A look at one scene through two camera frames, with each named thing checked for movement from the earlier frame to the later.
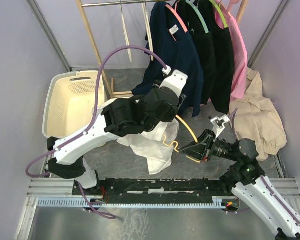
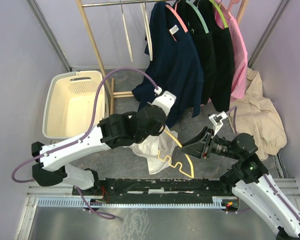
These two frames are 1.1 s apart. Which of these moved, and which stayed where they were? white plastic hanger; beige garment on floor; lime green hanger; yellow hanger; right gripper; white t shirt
Moved: white t shirt; yellow hanger
Stayed: right gripper; beige garment on floor; white plastic hanger; lime green hanger
